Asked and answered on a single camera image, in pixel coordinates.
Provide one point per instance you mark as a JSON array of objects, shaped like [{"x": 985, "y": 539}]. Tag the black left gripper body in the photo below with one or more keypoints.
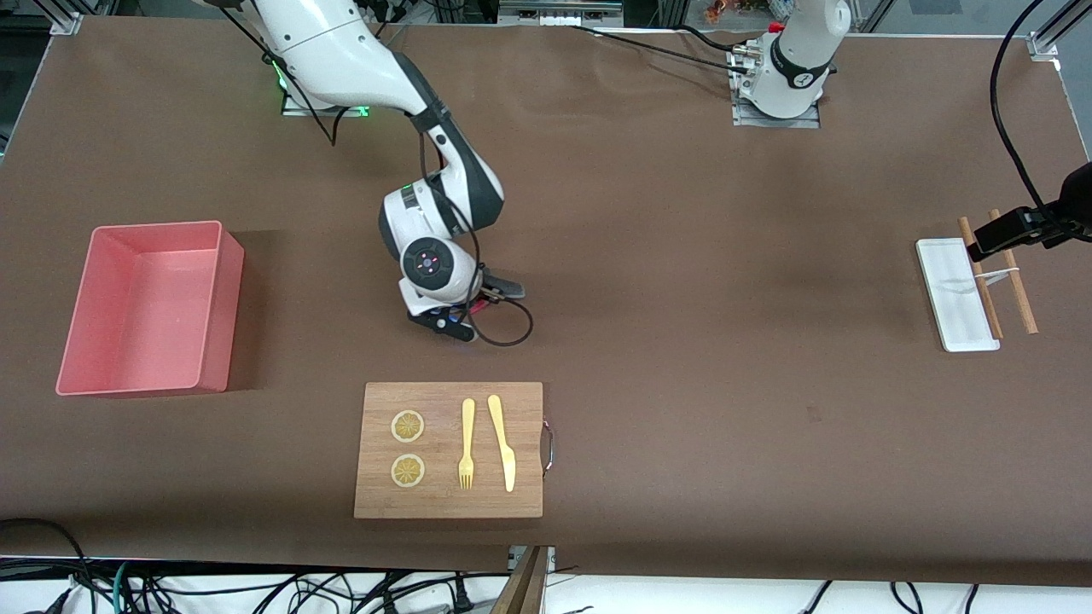
[{"x": 1077, "y": 202}]

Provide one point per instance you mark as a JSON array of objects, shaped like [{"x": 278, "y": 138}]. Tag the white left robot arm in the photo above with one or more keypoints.
[{"x": 798, "y": 51}]

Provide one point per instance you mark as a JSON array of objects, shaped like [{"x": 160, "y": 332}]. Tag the white rectangular tray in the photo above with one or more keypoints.
[{"x": 951, "y": 298}]

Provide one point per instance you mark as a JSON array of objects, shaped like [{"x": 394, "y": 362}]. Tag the yellow plastic knife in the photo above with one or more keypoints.
[{"x": 499, "y": 431}]

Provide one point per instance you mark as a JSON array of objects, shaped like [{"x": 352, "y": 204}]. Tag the yellow plastic fork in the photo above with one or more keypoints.
[{"x": 467, "y": 426}]

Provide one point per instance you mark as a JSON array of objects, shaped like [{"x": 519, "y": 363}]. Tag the lemon slice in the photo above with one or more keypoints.
[
  {"x": 408, "y": 471},
  {"x": 408, "y": 426}
]

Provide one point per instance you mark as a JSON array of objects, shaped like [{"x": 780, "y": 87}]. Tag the wooden cutting board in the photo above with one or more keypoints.
[{"x": 448, "y": 503}]

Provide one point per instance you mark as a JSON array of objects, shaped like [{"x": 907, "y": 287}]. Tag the grey power strip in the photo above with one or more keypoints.
[{"x": 554, "y": 19}]

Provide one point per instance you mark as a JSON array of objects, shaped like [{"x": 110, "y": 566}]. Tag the pink plastic bin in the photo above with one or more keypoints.
[{"x": 145, "y": 324}]

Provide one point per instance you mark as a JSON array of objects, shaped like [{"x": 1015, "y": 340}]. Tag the aluminium frame post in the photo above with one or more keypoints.
[
  {"x": 1042, "y": 44},
  {"x": 66, "y": 24}
]

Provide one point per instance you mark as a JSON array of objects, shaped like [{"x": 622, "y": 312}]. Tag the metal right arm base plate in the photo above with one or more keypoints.
[{"x": 299, "y": 110}]

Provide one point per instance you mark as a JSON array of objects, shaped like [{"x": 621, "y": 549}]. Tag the small metal bracket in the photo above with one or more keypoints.
[{"x": 514, "y": 558}]

